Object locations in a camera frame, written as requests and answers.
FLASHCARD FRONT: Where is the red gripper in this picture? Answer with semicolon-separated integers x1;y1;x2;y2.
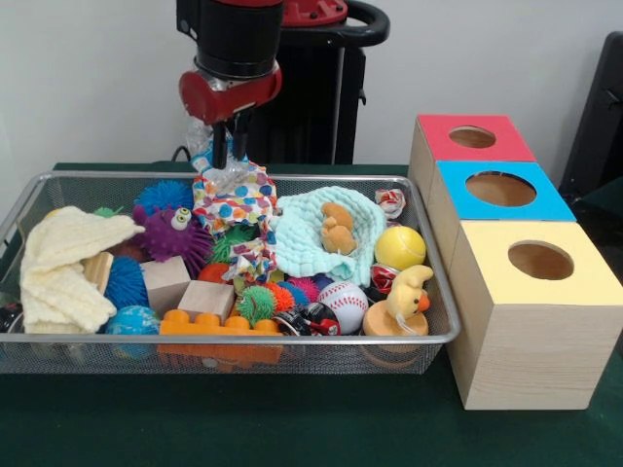
177;61;283;170

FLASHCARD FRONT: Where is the crushed clear plastic bottle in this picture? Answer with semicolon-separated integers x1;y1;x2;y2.
185;114;255;191

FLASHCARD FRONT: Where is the silver mesh bin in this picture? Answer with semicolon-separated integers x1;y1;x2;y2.
0;170;462;376

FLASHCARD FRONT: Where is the wooden three-hole box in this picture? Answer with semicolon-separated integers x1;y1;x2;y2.
407;114;623;412

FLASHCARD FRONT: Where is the polka dot cloth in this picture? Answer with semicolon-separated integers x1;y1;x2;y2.
192;162;279;286

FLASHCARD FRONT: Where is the blue spiky ball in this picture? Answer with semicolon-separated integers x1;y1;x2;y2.
133;179;196;215

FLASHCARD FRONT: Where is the purple spiky monster toy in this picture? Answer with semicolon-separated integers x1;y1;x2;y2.
130;203;215;278

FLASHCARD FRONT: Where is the mint green cloth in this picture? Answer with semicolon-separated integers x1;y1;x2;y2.
268;186;388;293

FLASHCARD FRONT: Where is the brown plush toy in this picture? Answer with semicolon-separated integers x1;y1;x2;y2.
319;201;359;256

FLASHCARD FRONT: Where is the orange building brick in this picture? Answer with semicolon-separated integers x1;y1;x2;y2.
159;309;284;338

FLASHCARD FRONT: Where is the white toy baseball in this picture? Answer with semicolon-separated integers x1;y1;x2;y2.
315;280;370;335

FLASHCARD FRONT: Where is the cream knitted cloth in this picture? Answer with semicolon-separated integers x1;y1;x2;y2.
19;204;147;336

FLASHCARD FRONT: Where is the yellow tennis ball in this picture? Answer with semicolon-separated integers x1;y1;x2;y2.
373;226;427;271

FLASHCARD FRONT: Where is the yellow plush duck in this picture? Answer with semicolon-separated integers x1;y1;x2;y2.
384;264;433;325

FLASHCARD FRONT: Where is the dark green tablecloth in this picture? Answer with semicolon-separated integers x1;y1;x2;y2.
0;162;623;467

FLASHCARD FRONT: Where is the black panel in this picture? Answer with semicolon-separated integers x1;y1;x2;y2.
558;31;623;196

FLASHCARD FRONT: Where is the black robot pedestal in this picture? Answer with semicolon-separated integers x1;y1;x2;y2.
203;0;390;165

